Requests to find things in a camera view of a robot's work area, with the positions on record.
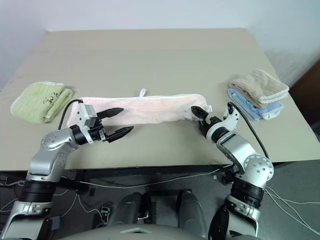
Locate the pink towel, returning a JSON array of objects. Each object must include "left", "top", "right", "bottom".
[{"left": 65, "top": 87, "right": 214, "bottom": 126}]

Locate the long white wire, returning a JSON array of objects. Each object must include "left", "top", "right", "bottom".
[{"left": 56, "top": 167, "right": 227, "bottom": 189}]

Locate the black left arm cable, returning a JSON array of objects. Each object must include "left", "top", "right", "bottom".
[{"left": 57, "top": 99, "right": 84, "bottom": 130}]

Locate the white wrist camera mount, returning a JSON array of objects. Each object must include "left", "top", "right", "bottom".
[
  {"left": 209, "top": 101, "right": 241, "bottom": 132},
  {"left": 75, "top": 103, "right": 103, "bottom": 130}
]

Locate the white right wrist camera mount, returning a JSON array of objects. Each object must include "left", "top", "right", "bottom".
[{"left": 209, "top": 101, "right": 241, "bottom": 132}]

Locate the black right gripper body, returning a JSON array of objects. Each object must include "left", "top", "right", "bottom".
[{"left": 199, "top": 113, "right": 221, "bottom": 130}]

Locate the blue folded towel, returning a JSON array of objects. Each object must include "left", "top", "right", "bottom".
[{"left": 226, "top": 87, "right": 285, "bottom": 122}]

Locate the small black floor device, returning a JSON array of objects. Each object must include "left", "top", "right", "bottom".
[{"left": 99, "top": 204, "right": 112, "bottom": 222}]

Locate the dark grey rounded shape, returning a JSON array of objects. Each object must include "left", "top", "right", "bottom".
[
  {"left": 107, "top": 191, "right": 156, "bottom": 227},
  {"left": 174, "top": 189, "right": 209, "bottom": 240}
]

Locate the beige folded towel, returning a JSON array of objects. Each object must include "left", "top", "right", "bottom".
[{"left": 228, "top": 69, "right": 291, "bottom": 105}]

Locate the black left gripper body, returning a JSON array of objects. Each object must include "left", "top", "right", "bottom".
[{"left": 87, "top": 119, "right": 111, "bottom": 144}]

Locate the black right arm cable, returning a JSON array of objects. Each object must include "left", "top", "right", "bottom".
[{"left": 227, "top": 101, "right": 270, "bottom": 159}]

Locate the green folded towel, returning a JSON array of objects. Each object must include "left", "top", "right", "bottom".
[{"left": 10, "top": 81, "right": 74, "bottom": 125}]

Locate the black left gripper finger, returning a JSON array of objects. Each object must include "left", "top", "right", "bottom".
[
  {"left": 96, "top": 107, "right": 125, "bottom": 120},
  {"left": 107, "top": 125, "right": 135, "bottom": 143}
]

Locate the grey robot torso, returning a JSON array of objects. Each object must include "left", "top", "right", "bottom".
[{"left": 81, "top": 221, "right": 210, "bottom": 240}]

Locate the dark brown cabinet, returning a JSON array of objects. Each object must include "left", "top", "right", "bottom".
[{"left": 289, "top": 60, "right": 320, "bottom": 137}]

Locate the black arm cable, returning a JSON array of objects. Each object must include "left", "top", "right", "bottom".
[
  {"left": 227, "top": 101, "right": 270, "bottom": 159},
  {"left": 57, "top": 99, "right": 84, "bottom": 130}
]

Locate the white wires bundle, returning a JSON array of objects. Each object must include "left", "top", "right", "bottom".
[{"left": 263, "top": 186, "right": 320, "bottom": 237}]

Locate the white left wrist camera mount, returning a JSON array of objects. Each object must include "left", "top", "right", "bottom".
[{"left": 75, "top": 103, "right": 103, "bottom": 130}]

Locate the black table frame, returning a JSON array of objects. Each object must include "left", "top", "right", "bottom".
[{"left": 51, "top": 163, "right": 234, "bottom": 195}]

